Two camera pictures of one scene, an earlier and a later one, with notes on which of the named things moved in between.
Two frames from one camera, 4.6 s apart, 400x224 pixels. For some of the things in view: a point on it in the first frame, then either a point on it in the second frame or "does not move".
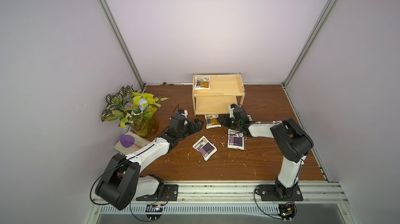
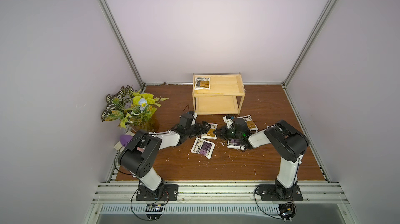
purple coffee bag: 205,147 does not move
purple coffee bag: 235,139 does not move
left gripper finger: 198,128 → 207,128
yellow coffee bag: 212,121 → 210,134
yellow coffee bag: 201,83 does not move
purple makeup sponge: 126,140 does not move
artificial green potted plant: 128,107 does not move
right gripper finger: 222,117 → 219,133
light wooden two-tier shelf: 225,88 does not move
